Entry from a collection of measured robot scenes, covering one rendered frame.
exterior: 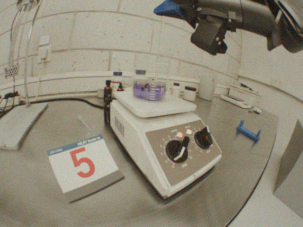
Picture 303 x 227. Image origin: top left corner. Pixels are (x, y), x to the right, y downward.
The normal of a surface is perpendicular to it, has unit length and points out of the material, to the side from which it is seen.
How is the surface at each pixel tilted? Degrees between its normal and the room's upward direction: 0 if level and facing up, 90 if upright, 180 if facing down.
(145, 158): 90
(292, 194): 90
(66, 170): 40
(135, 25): 90
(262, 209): 0
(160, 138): 30
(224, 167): 0
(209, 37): 91
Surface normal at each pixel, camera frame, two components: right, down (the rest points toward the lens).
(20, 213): 0.11, -0.93
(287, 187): -0.89, 0.07
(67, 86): 0.45, 0.37
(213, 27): -0.63, 0.22
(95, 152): 0.56, -0.51
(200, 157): 0.37, -0.62
